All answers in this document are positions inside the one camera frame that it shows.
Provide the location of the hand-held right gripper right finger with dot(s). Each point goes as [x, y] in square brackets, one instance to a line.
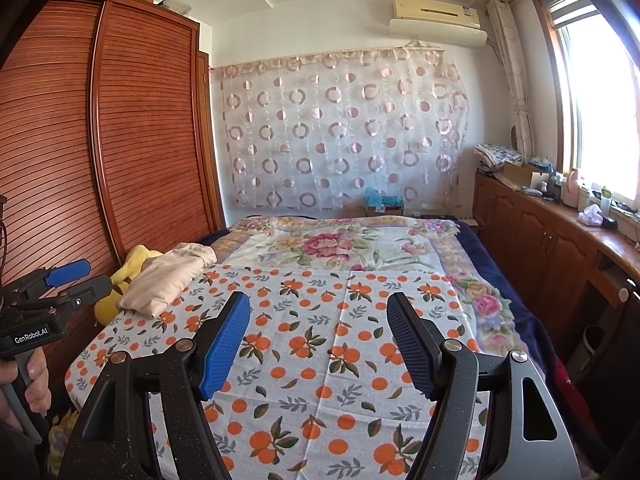
[412, 345]

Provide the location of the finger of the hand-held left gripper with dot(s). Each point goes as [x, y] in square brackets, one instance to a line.
[87, 287]
[67, 272]

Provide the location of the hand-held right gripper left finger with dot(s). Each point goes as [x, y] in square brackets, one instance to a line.
[225, 345]

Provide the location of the beige printed t-shirt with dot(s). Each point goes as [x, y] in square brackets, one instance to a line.
[160, 275]

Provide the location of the person's left hand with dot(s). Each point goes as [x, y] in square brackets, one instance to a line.
[39, 385]

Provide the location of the yellow plush toy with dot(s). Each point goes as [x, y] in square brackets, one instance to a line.
[107, 305]

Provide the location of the orange fruit print sheet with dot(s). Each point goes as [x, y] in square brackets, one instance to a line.
[320, 320]

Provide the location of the floral blanket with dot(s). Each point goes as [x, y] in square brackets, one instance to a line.
[325, 245]

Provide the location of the teal tissue box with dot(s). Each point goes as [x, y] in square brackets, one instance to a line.
[382, 201]

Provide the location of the wooden louvered wardrobe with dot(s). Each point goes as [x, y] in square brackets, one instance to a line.
[150, 135]

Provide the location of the wooden side cabinet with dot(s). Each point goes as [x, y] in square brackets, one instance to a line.
[530, 230]

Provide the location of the cardboard box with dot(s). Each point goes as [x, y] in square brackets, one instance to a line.
[520, 174]

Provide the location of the stack of folded cloths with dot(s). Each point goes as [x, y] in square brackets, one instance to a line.
[495, 155]

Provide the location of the white tissue pack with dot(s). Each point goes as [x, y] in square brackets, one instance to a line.
[591, 215]

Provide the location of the pink bottle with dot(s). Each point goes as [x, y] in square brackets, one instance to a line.
[571, 190]

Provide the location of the circle pattern sheer curtain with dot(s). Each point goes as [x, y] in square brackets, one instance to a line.
[340, 135]

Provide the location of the white patterned window curtain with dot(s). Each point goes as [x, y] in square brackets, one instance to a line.
[515, 85]

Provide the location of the wooden frame window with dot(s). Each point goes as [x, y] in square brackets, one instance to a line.
[600, 110]

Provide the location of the wall air conditioner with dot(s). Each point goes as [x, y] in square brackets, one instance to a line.
[435, 20]

